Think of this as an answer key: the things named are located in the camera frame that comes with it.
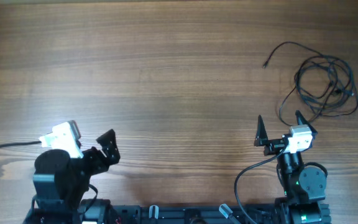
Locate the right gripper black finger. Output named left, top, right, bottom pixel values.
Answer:
left=254, top=115, right=269, bottom=147
left=295, top=110, right=318, bottom=136

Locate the thin black cable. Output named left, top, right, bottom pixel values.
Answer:
left=262, top=41, right=326, bottom=127

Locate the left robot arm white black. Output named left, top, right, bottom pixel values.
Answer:
left=24, top=120, right=121, bottom=224

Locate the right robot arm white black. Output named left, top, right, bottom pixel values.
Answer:
left=254, top=111, right=332, bottom=224

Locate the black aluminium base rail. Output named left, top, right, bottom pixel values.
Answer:
left=104, top=203, right=332, bottom=224

